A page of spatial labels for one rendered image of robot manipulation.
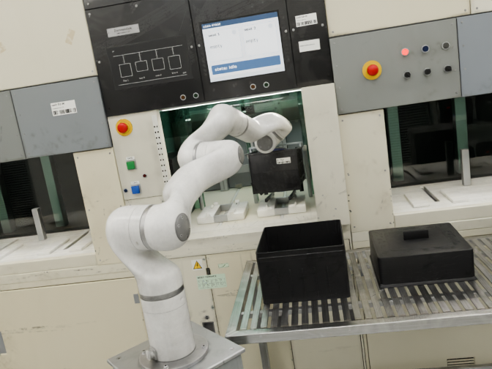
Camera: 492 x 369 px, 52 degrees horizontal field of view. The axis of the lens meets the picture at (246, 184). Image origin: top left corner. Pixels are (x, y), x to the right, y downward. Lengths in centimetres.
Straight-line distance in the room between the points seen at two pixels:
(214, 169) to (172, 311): 44
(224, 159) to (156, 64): 61
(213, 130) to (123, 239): 51
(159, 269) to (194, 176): 29
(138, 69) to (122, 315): 102
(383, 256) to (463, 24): 87
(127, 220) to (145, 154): 76
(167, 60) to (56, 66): 44
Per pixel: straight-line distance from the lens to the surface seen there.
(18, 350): 257
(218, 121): 165
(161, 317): 137
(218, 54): 195
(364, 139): 195
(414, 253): 167
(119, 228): 133
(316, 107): 188
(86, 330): 238
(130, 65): 203
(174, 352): 141
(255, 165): 220
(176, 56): 198
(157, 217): 127
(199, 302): 217
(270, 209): 220
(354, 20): 195
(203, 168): 150
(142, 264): 136
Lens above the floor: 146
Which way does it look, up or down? 11 degrees down
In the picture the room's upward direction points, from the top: 9 degrees counter-clockwise
